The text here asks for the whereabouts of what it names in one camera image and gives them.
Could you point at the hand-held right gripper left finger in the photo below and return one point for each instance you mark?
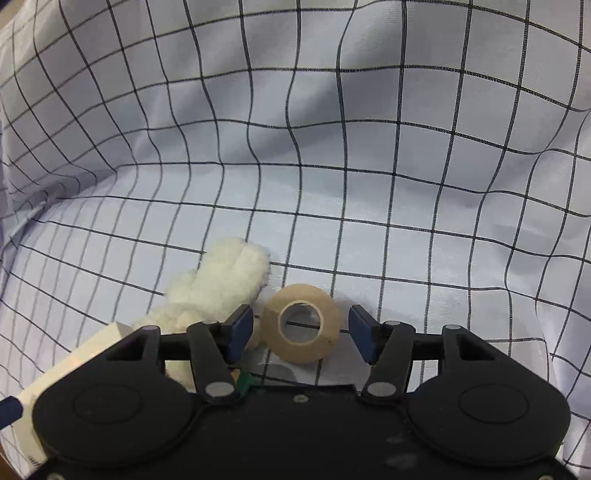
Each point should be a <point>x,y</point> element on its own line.
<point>240,332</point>

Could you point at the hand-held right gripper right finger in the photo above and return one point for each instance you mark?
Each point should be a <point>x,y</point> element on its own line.
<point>362,332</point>

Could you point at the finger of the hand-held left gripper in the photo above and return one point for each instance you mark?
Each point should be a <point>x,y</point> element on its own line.
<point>9,410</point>

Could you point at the beige tape roll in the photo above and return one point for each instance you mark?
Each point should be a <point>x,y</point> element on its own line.
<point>277,341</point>

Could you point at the white plush toy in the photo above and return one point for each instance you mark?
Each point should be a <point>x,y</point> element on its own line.
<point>221,277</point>

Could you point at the white cardboard box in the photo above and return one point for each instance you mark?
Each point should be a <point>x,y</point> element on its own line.
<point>92,350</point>

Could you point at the green cylinder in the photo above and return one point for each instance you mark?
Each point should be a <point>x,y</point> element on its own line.
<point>244,381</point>

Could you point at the checked light blue sheet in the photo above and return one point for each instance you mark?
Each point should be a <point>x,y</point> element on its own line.
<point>323,138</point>

